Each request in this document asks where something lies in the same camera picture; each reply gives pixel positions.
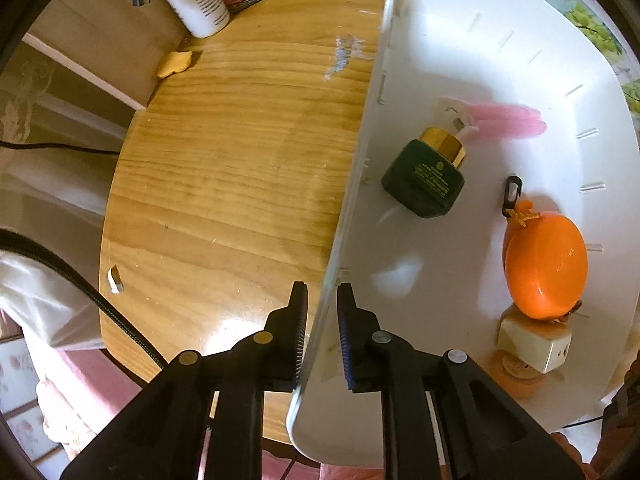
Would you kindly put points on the pink foam hair roller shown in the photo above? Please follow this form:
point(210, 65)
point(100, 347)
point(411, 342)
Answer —
point(510, 119)

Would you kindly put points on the wooden shelf board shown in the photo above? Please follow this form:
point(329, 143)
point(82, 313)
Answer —
point(100, 25)

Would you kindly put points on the small yellow scrap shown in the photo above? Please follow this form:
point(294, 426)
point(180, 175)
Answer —
point(174, 64)

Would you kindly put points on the orange oval case with carabiner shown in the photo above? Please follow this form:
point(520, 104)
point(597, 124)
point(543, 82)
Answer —
point(545, 265)

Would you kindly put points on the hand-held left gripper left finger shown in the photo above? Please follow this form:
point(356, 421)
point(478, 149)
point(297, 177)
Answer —
point(300, 330)

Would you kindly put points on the pink cloth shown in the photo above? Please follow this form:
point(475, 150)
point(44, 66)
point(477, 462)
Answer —
point(90, 385)

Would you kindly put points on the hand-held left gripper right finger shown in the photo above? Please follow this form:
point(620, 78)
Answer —
point(345, 340)

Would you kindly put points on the dark patterned cloth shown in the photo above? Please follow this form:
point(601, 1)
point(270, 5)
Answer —
point(622, 420)

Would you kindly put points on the pink round eraser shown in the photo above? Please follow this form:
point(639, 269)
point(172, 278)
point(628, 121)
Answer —
point(515, 382)

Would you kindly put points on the dark green bottle gold cap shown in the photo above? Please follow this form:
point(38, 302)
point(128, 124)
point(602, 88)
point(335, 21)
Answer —
point(422, 180)

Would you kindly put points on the white cube charger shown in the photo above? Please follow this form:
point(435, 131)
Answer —
point(525, 340)

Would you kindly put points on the white plastic basket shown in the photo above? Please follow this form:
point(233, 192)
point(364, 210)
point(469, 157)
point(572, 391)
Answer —
point(440, 310)

